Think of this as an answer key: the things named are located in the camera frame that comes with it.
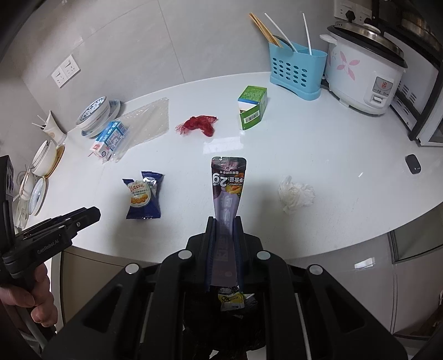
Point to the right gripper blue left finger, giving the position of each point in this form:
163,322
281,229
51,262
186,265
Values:
211,242

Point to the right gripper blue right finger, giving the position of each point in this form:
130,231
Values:
238,249

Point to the purple snack stick wrapper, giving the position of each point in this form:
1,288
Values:
228,175

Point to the white tissue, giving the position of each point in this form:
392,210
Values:
294,196

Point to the blue cracker wrapper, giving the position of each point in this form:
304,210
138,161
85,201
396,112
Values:
144,196

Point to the red mesh net bag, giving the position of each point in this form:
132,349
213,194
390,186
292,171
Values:
204,123

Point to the clear bubble wrap sheet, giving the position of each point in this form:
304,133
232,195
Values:
143,124

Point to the blue white milk carton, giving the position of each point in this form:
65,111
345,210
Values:
109,140

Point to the green white small carton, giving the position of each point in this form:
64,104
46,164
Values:
252,104

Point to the yellow snack wrapper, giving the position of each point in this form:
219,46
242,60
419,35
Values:
235,301

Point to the person's left hand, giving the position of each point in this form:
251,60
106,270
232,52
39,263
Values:
39,298

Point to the white mug with lid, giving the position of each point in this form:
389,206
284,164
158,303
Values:
26,187

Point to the round wooden coaster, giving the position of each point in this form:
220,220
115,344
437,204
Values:
59,153

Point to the white ceramic cup with sticks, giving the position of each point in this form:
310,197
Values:
52,129

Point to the blue patterned porcelain bowl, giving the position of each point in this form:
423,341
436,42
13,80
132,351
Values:
93,112

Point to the blue patterned porcelain plate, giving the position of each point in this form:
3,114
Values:
103,121

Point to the blue plastic utensil holder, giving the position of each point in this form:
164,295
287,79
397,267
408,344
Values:
298,71

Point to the small black remote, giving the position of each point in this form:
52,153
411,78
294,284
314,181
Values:
413,164

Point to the wooden chopsticks pair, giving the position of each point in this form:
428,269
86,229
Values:
265,31

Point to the white rice cooker pink flowers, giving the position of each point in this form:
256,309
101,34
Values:
363,67

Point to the white straw left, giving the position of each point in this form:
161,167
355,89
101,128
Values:
290,44

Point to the white straw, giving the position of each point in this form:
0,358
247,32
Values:
290,44
307,33

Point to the white straw right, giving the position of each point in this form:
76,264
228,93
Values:
307,33

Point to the white toaster oven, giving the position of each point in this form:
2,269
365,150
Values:
418,99

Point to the white wall socket left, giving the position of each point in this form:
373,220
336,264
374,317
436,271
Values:
59,77

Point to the white wall socket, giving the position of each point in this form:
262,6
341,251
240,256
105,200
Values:
70,67
59,77

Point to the white wall socket right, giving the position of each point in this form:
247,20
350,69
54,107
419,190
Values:
70,67

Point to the wall socket behind cooker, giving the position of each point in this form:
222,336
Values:
353,11

